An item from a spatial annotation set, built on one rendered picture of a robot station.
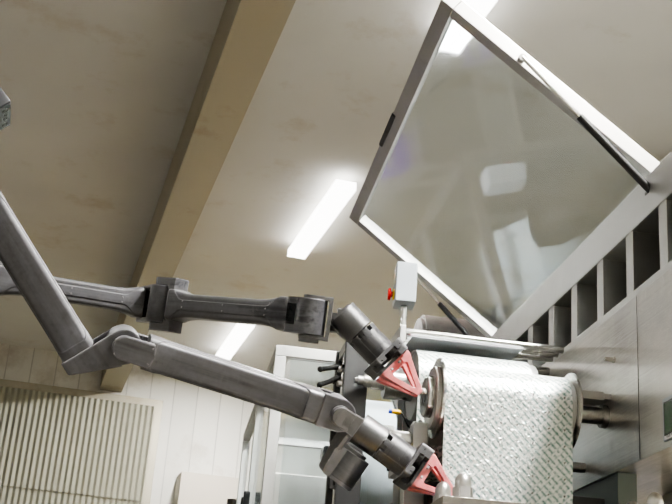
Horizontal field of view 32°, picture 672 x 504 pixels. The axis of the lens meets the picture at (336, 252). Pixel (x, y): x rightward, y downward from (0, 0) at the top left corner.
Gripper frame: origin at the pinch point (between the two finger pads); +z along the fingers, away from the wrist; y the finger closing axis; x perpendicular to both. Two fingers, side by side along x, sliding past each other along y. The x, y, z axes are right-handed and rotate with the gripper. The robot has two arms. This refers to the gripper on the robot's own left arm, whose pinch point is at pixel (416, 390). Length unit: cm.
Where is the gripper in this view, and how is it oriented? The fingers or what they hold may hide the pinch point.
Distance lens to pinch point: 211.3
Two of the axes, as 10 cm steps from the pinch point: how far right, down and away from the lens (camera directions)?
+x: 7.0, -6.3, 3.3
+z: 6.9, 7.2, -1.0
